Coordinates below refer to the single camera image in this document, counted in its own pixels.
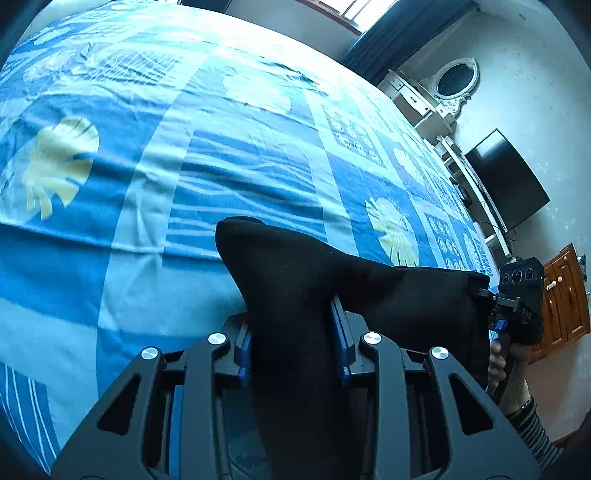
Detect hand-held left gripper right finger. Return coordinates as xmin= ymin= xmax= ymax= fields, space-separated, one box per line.
xmin=329 ymin=295 xmax=541 ymax=480

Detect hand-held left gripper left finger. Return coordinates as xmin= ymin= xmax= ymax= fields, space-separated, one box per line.
xmin=51 ymin=315 xmax=253 ymax=480

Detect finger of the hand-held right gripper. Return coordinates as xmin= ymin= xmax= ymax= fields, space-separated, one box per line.
xmin=478 ymin=286 xmax=519 ymax=309

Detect black pants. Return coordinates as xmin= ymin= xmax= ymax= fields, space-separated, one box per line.
xmin=215 ymin=216 xmax=491 ymax=480

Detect person's right forearm striped sleeve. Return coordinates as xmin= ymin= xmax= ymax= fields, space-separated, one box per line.
xmin=499 ymin=369 xmax=565 ymax=463

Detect person's right hand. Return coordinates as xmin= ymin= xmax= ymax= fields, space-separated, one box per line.
xmin=488 ymin=339 xmax=533 ymax=403

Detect brown wooden cabinet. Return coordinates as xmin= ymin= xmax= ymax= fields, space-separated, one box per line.
xmin=530 ymin=243 xmax=591 ymax=366

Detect white television stand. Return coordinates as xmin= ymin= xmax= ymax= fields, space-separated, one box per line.
xmin=434 ymin=136 xmax=516 ymax=260

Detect black flat television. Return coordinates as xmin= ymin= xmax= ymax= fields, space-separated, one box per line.
xmin=464 ymin=129 xmax=551 ymax=232

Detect blue shell-print bedsheet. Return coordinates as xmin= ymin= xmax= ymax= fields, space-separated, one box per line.
xmin=0 ymin=0 xmax=505 ymax=476

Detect white dressing table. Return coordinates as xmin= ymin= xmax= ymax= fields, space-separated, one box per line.
xmin=376 ymin=69 xmax=459 ymax=136

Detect oval white-framed mirror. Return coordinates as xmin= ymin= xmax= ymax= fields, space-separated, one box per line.
xmin=431 ymin=58 xmax=482 ymax=110

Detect dark blue curtain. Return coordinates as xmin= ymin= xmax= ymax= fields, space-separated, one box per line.
xmin=342 ymin=0 xmax=482 ymax=89

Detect dark wrist bracelet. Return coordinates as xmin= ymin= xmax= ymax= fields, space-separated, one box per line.
xmin=505 ymin=396 xmax=537 ymax=422

